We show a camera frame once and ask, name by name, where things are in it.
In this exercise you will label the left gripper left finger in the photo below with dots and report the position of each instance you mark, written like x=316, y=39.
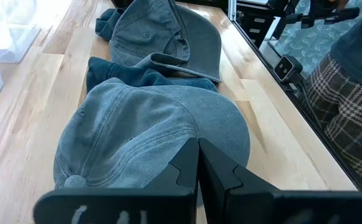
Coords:
x=168, y=202

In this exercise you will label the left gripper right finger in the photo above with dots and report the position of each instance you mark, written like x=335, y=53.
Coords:
x=230, y=199

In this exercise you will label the light grey-blue cap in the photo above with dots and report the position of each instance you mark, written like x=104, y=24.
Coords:
x=131, y=124

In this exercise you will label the dark navy cap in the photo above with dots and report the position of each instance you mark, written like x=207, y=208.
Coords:
x=121, y=73

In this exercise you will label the grey cap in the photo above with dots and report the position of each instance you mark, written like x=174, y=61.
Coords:
x=149, y=34

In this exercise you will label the dark teal cap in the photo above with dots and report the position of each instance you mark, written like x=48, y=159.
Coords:
x=106, y=25

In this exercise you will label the person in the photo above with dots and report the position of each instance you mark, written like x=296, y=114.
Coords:
x=349, y=118

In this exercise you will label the teal patterned fabric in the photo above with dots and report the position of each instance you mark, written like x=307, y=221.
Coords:
x=311, y=43

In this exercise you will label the black drawer cabinet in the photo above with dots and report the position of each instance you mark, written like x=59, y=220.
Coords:
x=255, y=25

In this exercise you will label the black padded bar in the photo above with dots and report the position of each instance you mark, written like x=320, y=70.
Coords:
x=342, y=14

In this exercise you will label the small black camera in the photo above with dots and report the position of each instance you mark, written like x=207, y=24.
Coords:
x=288, y=67

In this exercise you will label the aluminium frame post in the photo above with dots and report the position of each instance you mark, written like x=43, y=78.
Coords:
x=232, y=9

